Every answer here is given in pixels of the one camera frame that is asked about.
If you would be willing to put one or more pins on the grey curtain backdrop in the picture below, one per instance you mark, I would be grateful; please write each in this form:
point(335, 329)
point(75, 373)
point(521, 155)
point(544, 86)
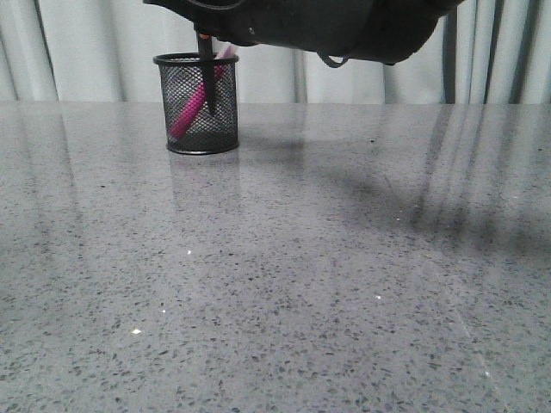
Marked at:
point(102, 51)

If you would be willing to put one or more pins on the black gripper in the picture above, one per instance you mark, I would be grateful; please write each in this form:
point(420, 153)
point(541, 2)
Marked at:
point(384, 31)

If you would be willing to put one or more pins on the pink highlighter pen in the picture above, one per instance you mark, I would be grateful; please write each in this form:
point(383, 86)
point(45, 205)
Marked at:
point(204, 93)

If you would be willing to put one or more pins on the black mesh pen cup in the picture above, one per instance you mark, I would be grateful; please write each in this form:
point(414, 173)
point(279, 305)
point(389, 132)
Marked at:
point(180, 74)

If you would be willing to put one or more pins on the grey orange scissors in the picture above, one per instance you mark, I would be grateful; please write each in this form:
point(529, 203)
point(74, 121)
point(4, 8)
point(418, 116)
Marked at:
point(212, 19)

